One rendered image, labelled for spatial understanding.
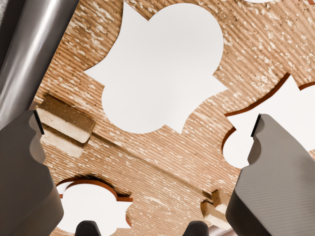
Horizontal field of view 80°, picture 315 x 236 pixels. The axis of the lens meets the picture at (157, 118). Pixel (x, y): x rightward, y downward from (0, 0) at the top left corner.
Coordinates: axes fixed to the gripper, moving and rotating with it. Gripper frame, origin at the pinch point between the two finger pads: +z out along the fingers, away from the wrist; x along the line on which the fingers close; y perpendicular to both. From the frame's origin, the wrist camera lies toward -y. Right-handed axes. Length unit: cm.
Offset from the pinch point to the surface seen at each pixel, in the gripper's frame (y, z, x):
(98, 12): -4.7, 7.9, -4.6
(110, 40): -2.4, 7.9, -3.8
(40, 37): -2.2, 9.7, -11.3
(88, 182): 16.1, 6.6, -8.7
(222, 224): 24.4, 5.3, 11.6
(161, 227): 30.5, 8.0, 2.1
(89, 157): 12.6, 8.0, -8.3
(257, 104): 3.8, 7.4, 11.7
